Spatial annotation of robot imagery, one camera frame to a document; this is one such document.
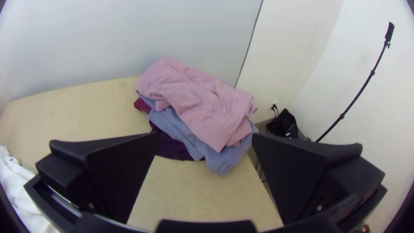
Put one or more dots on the white t-shirt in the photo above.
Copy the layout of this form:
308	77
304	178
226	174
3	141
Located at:
16	187

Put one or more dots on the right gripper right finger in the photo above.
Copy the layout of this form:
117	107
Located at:
300	178

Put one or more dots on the heap of colourful clothes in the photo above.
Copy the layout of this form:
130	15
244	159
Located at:
200	106

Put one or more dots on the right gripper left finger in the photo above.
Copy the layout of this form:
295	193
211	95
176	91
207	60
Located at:
106	174

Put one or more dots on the black bag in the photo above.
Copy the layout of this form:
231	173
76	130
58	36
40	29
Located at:
283	124

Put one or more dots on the black tripod stand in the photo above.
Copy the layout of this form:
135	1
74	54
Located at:
389	31

